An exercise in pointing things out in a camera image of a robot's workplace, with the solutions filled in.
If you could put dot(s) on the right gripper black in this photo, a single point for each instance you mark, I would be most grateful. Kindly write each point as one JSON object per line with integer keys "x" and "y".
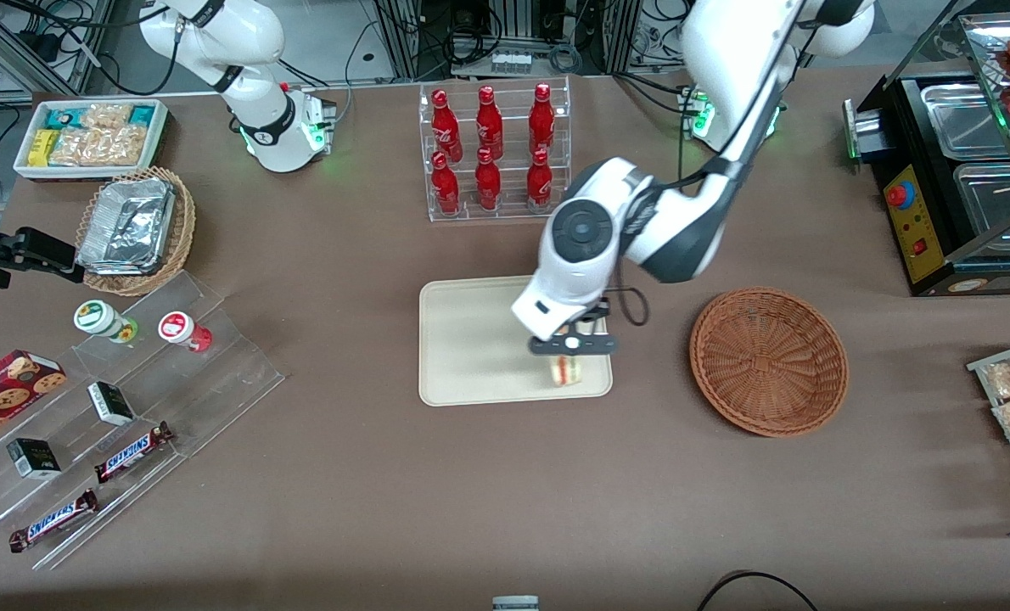
{"x": 28, "y": 248}

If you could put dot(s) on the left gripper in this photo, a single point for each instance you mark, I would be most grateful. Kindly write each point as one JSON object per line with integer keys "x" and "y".
{"x": 600, "y": 311}

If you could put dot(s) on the triangular sandwich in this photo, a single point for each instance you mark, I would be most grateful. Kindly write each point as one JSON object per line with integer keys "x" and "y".
{"x": 566, "y": 371}

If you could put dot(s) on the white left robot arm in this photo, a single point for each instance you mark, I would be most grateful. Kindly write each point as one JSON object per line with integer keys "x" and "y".
{"x": 683, "y": 229}

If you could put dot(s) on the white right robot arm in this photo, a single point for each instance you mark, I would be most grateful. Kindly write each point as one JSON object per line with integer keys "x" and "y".
{"x": 260, "y": 127}

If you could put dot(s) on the beige plastic tray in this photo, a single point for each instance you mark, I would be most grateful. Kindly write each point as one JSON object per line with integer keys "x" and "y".
{"x": 471, "y": 339}

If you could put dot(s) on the light woven wicker basket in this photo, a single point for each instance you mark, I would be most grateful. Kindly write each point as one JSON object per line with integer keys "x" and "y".
{"x": 184, "y": 221}

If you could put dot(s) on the brown round wicker basket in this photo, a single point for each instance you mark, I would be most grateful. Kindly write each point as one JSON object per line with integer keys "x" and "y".
{"x": 768, "y": 365}

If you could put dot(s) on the tray of packaged snacks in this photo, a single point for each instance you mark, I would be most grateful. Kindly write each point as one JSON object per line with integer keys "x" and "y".
{"x": 1001, "y": 441}

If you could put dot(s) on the green lid snack cup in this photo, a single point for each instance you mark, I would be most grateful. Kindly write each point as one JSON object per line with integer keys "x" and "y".
{"x": 98, "y": 317}

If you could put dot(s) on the stacked aluminium foil containers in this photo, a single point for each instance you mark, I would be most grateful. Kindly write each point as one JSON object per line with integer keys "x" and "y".
{"x": 127, "y": 225}

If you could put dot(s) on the yellow snack packet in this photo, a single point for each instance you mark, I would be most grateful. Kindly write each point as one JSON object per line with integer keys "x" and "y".
{"x": 42, "y": 148}

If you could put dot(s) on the red tartan cookie box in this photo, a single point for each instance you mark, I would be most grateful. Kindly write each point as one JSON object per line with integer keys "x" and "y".
{"x": 4, "y": 392}

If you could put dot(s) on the clear rice cracker bag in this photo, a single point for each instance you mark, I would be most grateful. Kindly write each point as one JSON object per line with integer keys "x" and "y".
{"x": 76, "y": 147}
{"x": 106, "y": 116}
{"x": 125, "y": 146}

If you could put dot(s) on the clear acrylic bottle rack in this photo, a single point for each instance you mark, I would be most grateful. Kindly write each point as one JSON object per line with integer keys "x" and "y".
{"x": 509, "y": 212}

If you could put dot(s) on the teal snack packet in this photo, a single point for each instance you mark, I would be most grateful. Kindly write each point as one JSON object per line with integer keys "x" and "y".
{"x": 142, "y": 114}
{"x": 65, "y": 116}

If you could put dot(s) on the red cola bottle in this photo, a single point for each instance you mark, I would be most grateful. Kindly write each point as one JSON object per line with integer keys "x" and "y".
{"x": 446, "y": 131}
{"x": 446, "y": 191}
{"x": 541, "y": 123}
{"x": 489, "y": 127}
{"x": 488, "y": 187}
{"x": 539, "y": 185}

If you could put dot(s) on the small black carton box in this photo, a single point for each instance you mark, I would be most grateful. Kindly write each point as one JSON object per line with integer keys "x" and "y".
{"x": 34, "y": 459}
{"x": 110, "y": 404}

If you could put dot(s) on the red lid snack cup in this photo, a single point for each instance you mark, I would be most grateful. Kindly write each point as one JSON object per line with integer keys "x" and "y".
{"x": 179, "y": 328}

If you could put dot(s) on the white rectangular snack bin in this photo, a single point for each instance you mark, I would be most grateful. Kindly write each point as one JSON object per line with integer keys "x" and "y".
{"x": 159, "y": 136}

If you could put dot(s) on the Snickers chocolate bar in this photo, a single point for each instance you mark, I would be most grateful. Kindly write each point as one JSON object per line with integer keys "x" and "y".
{"x": 131, "y": 452}
{"x": 51, "y": 522}

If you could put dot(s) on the clear acrylic stepped display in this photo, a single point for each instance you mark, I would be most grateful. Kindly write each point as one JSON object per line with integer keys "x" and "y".
{"x": 216, "y": 382}

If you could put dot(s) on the small grey white device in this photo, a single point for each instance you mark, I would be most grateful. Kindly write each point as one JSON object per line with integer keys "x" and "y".
{"x": 515, "y": 603}

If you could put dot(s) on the white power strip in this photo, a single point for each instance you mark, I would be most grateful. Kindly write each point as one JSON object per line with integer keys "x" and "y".
{"x": 511, "y": 63}

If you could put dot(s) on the black hot food display case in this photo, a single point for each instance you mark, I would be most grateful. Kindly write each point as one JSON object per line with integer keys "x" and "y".
{"x": 925, "y": 263}

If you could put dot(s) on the silver metal side unit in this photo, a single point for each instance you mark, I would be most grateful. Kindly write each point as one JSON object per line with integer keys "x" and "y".
{"x": 866, "y": 131}

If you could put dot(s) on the stainless steel food pan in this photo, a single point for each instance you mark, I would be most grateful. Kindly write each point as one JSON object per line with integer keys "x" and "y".
{"x": 993, "y": 199}
{"x": 963, "y": 119}

